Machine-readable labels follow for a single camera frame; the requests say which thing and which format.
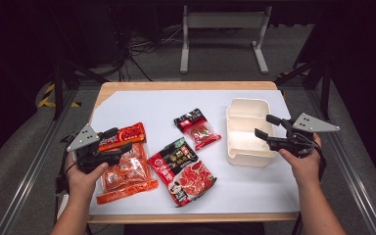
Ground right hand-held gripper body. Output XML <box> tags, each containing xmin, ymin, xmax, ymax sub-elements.
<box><xmin>273</xmin><ymin>113</ymin><xmax>341</xmax><ymax>160</ymax></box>

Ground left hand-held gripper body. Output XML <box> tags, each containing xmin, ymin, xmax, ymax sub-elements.
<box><xmin>66</xmin><ymin>123</ymin><xmax>125</xmax><ymax>174</ymax></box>

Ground cream plastic storage box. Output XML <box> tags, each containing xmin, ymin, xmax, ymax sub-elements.
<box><xmin>225</xmin><ymin>97</ymin><xmax>279</xmax><ymax>168</ymax></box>

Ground large orange seasoning packet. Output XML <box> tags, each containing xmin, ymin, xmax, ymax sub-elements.
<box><xmin>95</xmin><ymin>121</ymin><xmax>160</xmax><ymax>206</ymax></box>

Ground large black and red packet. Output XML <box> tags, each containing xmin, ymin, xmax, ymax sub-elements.
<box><xmin>146</xmin><ymin>136</ymin><xmax>217</xmax><ymax>208</ymax></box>

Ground person's right hand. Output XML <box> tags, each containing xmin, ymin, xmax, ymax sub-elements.
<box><xmin>278</xmin><ymin>132</ymin><xmax>323</xmax><ymax>190</ymax></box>

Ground person's left hand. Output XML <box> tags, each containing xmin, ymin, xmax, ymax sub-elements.
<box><xmin>65</xmin><ymin>152</ymin><xmax>110</xmax><ymax>198</ymax></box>

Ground yellow and black hazard tape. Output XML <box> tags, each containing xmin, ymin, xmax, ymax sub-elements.
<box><xmin>37</xmin><ymin>83</ymin><xmax>82</xmax><ymax>109</ymax></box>

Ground black metal stand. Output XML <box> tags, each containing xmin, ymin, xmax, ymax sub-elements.
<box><xmin>47</xmin><ymin>6</ymin><xmax>110</xmax><ymax>121</ymax></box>
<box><xmin>274</xmin><ymin>6</ymin><xmax>334</xmax><ymax>121</ymax></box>

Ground white table sheet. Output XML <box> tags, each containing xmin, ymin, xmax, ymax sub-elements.
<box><xmin>88</xmin><ymin>89</ymin><xmax>301</xmax><ymax>216</ymax></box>

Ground small black and red packet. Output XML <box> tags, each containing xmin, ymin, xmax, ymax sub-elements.
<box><xmin>172</xmin><ymin>108</ymin><xmax>222</xmax><ymax>152</ymax></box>

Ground person's dark clothing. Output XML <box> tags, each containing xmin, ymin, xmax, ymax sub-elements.
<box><xmin>123</xmin><ymin>221</ymin><xmax>266</xmax><ymax>235</ymax></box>

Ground grey metal stand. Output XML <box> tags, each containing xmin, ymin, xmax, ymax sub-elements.
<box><xmin>179</xmin><ymin>4</ymin><xmax>273</xmax><ymax>74</ymax></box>

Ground right hand-held gripper cable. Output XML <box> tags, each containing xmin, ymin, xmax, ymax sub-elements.
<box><xmin>292</xmin><ymin>143</ymin><xmax>328</xmax><ymax>235</ymax></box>

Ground aluminium rail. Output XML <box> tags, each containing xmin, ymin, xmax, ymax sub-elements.
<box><xmin>0</xmin><ymin>87</ymin><xmax>80</xmax><ymax>235</ymax></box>
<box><xmin>305</xmin><ymin>87</ymin><xmax>376</xmax><ymax>235</ymax></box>

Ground black floor cables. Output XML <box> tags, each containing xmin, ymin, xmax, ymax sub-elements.
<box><xmin>109</xmin><ymin>6</ymin><xmax>185</xmax><ymax>83</ymax></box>

